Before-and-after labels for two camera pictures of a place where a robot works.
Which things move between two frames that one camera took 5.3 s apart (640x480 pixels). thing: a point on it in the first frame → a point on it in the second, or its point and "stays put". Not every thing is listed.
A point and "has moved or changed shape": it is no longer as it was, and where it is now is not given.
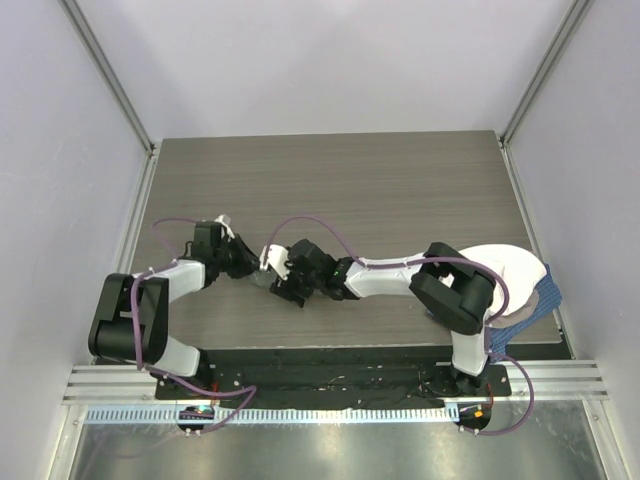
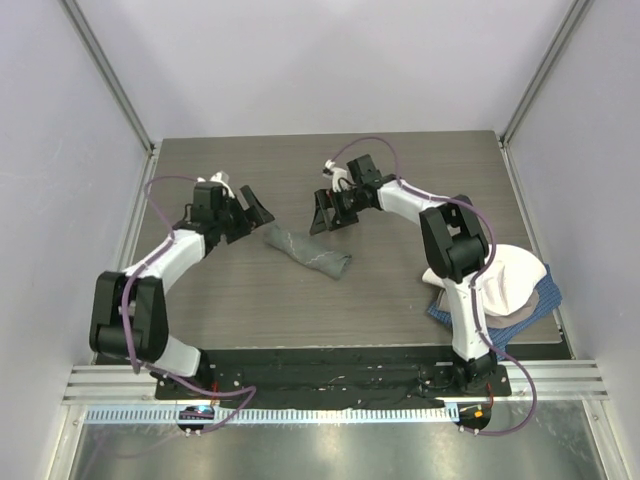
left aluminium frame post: [107, 71] stays put
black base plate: [328, 375] stays put
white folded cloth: [520, 269] stays put
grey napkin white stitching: [263, 278] has moved or changed shape
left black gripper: [248, 263] → [254, 214]
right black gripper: [285, 287] → [323, 220]
